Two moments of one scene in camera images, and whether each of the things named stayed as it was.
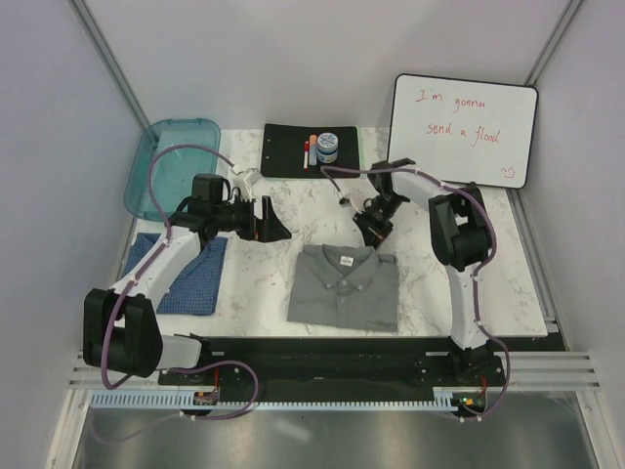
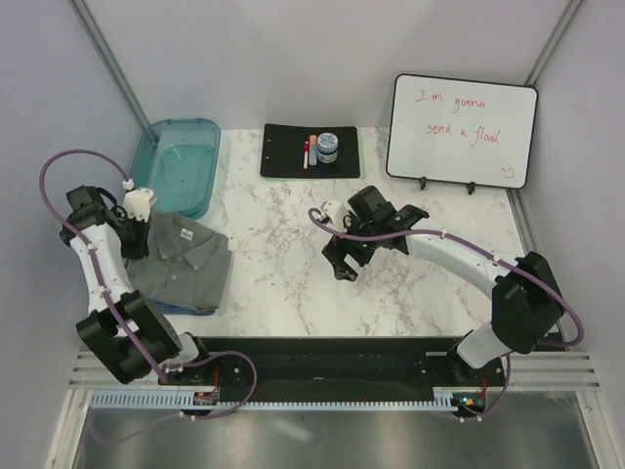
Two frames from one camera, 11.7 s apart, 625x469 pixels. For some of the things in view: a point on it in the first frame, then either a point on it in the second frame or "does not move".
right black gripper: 373,234 to 336,250
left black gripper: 269,229 to 140,249
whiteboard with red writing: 465,130 does not move
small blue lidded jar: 327,148 does not move
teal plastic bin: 173,171 does not move
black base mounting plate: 416,365 does not move
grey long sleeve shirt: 346,286 to 187,264
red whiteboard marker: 306,155 does not move
